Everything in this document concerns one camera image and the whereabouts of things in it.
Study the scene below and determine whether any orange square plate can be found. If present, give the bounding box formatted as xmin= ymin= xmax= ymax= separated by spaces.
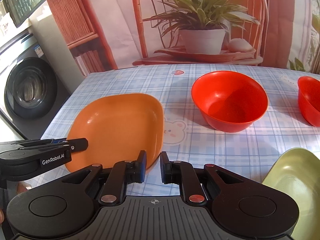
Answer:
xmin=66 ymin=93 xmax=164 ymax=172

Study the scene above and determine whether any red bowl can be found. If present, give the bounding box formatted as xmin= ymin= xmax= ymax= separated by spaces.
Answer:
xmin=298 ymin=76 xmax=320 ymax=127
xmin=191 ymin=70 xmax=268 ymax=133

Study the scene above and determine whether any black front-load washing machine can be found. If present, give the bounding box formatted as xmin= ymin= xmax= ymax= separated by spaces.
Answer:
xmin=1 ymin=30 xmax=70 ymax=140

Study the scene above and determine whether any blue plaid tablecloth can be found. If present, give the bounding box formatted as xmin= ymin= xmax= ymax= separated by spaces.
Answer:
xmin=43 ymin=64 xmax=319 ymax=181

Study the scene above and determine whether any green plate far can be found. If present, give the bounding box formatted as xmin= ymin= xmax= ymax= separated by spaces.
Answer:
xmin=263 ymin=148 xmax=320 ymax=239

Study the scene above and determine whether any printed room backdrop cloth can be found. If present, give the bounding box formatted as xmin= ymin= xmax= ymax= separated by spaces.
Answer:
xmin=47 ymin=0 xmax=319 ymax=75

